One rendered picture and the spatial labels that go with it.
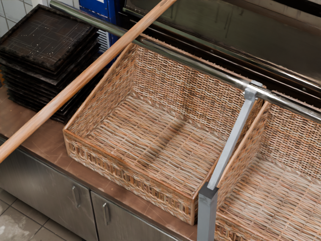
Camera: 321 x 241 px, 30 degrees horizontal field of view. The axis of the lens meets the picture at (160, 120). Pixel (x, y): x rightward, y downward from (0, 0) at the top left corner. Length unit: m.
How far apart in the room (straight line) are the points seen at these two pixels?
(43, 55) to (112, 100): 0.32
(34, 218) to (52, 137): 0.61
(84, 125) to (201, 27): 0.56
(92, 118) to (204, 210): 0.72
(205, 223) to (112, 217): 0.58
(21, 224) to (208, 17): 1.32
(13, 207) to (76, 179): 0.73
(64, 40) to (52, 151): 0.42
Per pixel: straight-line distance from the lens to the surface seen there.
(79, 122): 2.20
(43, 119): 1.55
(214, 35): 2.11
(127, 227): 2.24
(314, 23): 1.90
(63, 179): 2.30
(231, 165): 1.98
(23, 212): 2.86
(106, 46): 2.48
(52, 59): 2.20
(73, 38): 2.27
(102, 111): 2.30
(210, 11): 2.09
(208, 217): 1.74
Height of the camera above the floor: 2.30
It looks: 47 degrees down
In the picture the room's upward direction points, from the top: 2 degrees counter-clockwise
